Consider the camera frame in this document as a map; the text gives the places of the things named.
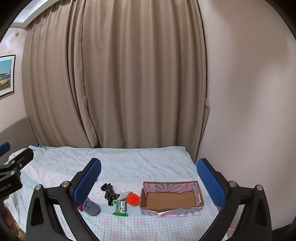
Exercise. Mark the orange and green plush toy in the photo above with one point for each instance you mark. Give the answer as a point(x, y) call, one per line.
point(133, 199)

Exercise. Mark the pink patterned cardboard box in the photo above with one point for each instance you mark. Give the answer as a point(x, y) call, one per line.
point(171, 199)

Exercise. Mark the green snack packet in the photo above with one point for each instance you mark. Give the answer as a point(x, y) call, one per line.
point(121, 207)

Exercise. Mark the dark speckled scrunchie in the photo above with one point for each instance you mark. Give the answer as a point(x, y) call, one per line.
point(111, 196)

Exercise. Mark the person's left hand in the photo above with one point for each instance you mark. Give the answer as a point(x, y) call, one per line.
point(10, 219)

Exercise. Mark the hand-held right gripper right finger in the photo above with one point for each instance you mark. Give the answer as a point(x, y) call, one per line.
point(210, 183)

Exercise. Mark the grey sock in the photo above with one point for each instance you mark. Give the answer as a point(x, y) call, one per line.
point(92, 207)

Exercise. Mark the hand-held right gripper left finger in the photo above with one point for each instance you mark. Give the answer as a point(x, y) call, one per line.
point(87, 180)

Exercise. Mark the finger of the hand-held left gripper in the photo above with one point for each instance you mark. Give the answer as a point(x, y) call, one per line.
point(5, 148)
point(23, 156)

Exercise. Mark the framed wall picture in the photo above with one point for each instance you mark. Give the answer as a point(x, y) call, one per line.
point(5, 74)

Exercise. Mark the checked blue pink bed sheet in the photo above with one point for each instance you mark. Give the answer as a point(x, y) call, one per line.
point(150, 166)

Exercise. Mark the small blue packet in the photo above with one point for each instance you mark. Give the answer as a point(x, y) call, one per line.
point(39, 147)

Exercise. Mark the beige curtain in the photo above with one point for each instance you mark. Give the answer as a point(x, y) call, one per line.
point(115, 74)

